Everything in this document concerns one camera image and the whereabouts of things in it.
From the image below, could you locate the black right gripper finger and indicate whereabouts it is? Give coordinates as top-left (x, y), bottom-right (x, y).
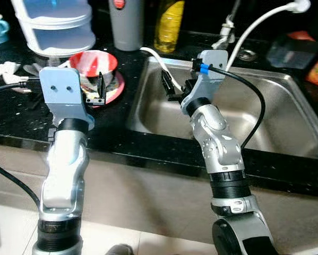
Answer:
top-left (161, 71), bottom-right (176, 97)

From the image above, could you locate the red and white bowl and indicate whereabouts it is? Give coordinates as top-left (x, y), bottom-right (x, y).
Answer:
top-left (68, 49), bottom-right (119, 89)

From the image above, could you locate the pink rimmed patterned plate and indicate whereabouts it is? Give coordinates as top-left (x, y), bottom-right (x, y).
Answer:
top-left (78, 69), bottom-right (126, 108)

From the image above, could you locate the yellow oil bottle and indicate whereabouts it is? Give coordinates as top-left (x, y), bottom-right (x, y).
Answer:
top-left (153, 0), bottom-right (186, 54)

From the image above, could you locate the grey thermos with red label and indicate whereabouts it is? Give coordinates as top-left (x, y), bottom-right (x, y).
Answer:
top-left (108, 0), bottom-right (145, 53)

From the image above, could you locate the metal faucet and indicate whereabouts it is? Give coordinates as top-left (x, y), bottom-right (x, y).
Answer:
top-left (211, 0), bottom-right (243, 52)

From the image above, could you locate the white stacked food container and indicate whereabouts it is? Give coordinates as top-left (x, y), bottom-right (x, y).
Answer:
top-left (10, 0), bottom-right (97, 58)

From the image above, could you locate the stainless steel sink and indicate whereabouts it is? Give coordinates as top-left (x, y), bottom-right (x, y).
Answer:
top-left (125, 55), bottom-right (318, 161)

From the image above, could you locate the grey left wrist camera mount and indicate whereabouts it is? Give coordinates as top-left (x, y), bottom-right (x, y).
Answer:
top-left (39, 67), bottom-right (95, 131)

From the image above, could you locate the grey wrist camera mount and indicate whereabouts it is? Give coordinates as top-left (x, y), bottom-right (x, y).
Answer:
top-left (181, 49), bottom-right (229, 115)
top-left (39, 67), bottom-right (95, 131)

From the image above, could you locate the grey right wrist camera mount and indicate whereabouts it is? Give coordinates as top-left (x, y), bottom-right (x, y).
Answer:
top-left (181, 49), bottom-right (229, 115)

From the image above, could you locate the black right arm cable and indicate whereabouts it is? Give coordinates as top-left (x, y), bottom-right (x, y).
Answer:
top-left (191, 59), bottom-right (267, 151)

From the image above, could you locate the white flexible hose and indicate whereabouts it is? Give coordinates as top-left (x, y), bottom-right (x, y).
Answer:
top-left (140, 0), bottom-right (312, 94)

